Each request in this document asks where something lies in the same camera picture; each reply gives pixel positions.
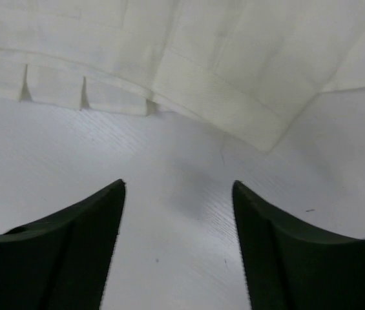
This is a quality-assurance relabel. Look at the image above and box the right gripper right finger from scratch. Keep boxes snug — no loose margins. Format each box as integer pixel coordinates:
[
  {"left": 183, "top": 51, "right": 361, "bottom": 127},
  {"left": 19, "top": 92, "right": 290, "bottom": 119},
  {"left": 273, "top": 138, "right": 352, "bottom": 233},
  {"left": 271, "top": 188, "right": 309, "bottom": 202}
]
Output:
[{"left": 232, "top": 181, "right": 365, "bottom": 309}]

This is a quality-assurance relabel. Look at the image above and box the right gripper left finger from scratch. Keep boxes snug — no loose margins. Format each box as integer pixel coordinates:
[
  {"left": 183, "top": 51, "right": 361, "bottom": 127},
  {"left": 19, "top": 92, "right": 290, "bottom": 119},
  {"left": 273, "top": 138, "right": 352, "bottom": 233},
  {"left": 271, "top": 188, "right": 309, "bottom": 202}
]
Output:
[{"left": 0, "top": 180, "right": 126, "bottom": 309}]

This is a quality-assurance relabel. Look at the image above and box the white pleated skirt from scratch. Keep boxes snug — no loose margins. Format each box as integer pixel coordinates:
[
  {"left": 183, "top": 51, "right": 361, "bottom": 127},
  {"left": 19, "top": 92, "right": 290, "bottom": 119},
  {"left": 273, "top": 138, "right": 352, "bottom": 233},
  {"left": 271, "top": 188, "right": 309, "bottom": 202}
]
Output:
[{"left": 0, "top": 1, "right": 365, "bottom": 151}]

